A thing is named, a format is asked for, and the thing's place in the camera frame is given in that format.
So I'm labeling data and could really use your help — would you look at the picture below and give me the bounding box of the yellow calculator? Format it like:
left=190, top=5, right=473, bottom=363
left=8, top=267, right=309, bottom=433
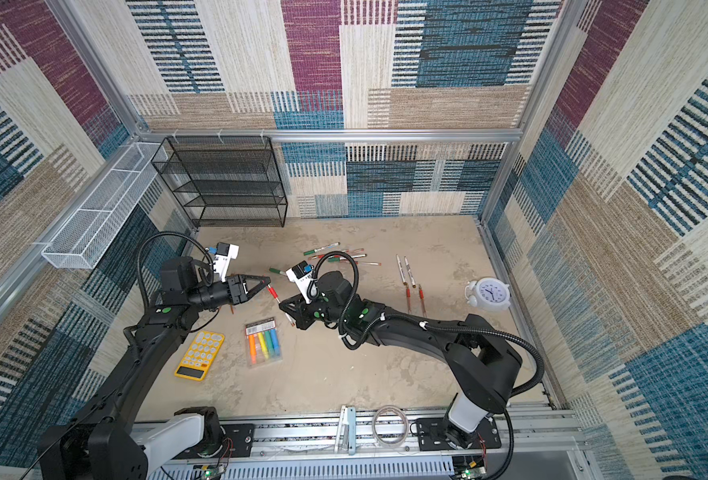
left=174, top=331, right=224, bottom=381

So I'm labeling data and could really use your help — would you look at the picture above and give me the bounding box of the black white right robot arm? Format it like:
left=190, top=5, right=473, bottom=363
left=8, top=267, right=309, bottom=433
left=279, top=261, right=545, bottom=449

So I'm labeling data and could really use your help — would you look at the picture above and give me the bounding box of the highlighter pack in clear case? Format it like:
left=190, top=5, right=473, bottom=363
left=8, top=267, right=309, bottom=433
left=244, top=317, right=282, bottom=368

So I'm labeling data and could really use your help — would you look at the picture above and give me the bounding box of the brown capped white marker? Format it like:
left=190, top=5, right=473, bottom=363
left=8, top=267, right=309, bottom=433
left=404, top=256, right=417, bottom=288

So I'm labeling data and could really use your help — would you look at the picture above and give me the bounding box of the coiled clear cable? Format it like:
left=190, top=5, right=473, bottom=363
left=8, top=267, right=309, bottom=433
left=371, top=405, right=409, bottom=448

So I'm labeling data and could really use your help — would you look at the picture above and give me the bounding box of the metal bracket on rail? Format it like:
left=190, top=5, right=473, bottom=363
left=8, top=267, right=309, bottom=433
left=334, top=405, right=357, bottom=456

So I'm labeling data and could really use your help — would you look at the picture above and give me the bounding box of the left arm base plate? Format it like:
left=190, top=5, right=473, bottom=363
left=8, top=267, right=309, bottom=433
left=213, top=423, right=256, bottom=461

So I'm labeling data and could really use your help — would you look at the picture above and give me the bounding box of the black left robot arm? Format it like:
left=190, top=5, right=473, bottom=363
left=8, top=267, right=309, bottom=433
left=36, top=243, right=271, bottom=479

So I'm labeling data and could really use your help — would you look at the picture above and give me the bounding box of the black wire mesh shelf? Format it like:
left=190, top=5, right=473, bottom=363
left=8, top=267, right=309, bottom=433
left=151, top=136, right=288, bottom=228

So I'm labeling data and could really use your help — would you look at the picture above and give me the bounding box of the white alarm clock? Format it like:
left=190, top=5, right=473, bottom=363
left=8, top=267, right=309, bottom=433
left=464, top=277, right=511, bottom=312

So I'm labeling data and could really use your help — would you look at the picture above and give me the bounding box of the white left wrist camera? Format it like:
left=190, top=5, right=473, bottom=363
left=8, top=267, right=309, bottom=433
left=208, top=242, right=239, bottom=282

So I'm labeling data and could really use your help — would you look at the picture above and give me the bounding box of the green marker top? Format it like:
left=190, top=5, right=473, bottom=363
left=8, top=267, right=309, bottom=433
left=303, top=242, right=340, bottom=256

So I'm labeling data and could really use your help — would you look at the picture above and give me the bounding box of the white wire mesh basket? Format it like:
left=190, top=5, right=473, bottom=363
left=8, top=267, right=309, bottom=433
left=41, top=142, right=159, bottom=270

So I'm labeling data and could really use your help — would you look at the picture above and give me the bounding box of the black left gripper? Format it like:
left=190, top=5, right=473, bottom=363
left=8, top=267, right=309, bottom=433
left=188, top=275, right=270, bottom=315

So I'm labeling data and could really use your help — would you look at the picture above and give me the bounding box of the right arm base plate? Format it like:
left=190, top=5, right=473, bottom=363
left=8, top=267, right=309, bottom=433
left=414, top=417, right=502, bottom=451

